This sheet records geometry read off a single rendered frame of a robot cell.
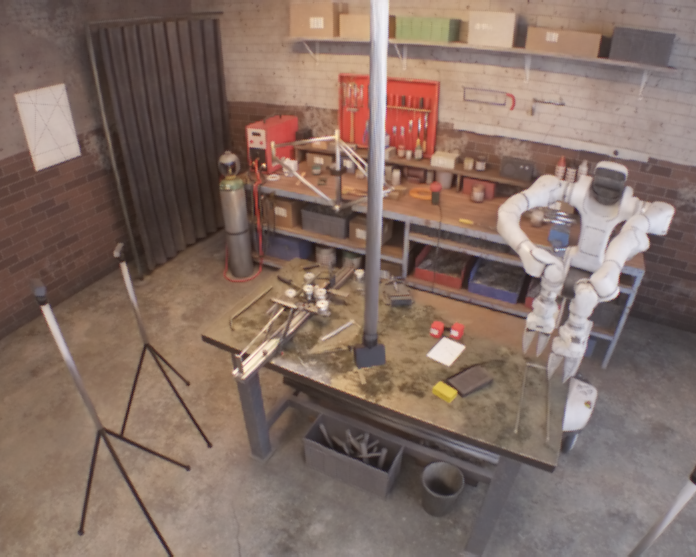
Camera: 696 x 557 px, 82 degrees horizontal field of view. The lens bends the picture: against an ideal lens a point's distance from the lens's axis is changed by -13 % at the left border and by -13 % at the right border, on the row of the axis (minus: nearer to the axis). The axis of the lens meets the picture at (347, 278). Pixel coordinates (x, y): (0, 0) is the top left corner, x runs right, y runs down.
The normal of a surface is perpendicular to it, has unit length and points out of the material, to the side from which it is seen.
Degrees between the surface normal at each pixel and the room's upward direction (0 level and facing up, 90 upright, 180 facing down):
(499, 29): 92
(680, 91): 90
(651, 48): 90
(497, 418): 0
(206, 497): 0
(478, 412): 0
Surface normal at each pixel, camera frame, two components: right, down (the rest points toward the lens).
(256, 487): 0.00, -0.85
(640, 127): -0.47, 0.47
